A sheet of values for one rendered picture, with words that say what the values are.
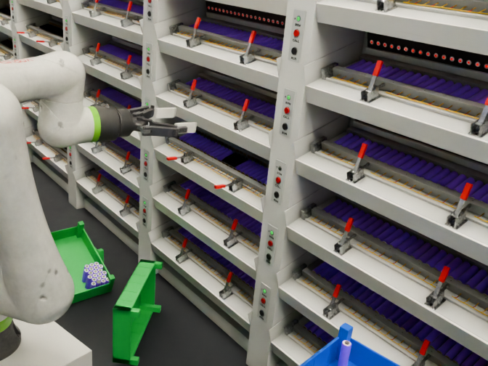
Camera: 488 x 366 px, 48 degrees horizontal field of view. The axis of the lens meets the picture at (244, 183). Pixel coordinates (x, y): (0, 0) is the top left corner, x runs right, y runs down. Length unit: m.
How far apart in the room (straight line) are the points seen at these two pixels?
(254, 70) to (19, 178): 0.75
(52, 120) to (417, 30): 0.84
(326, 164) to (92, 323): 1.03
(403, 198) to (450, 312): 0.26
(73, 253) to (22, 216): 1.21
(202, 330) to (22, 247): 1.01
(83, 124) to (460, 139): 0.87
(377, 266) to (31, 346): 0.82
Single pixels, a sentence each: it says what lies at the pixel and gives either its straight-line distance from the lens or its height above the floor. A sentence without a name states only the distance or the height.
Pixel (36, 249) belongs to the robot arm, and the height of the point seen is 0.67.
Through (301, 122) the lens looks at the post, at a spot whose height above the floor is 0.83.
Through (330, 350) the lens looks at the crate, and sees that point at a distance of 1.11.
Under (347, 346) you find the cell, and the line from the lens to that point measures 1.08.
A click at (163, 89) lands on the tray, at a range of 1.96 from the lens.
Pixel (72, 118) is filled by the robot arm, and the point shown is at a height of 0.80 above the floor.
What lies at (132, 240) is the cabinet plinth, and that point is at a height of 0.05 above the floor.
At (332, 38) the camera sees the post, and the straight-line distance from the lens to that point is 1.41.
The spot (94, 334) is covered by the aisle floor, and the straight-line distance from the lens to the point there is 1.95.
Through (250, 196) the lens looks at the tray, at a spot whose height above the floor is 0.55.
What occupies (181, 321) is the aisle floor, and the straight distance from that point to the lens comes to 2.00.
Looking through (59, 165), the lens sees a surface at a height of 0.15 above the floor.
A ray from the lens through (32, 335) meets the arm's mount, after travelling 1.41.
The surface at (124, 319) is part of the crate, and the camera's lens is 1.73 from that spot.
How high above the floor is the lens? 1.20
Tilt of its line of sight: 22 degrees down
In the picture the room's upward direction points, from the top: 6 degrees clockwise
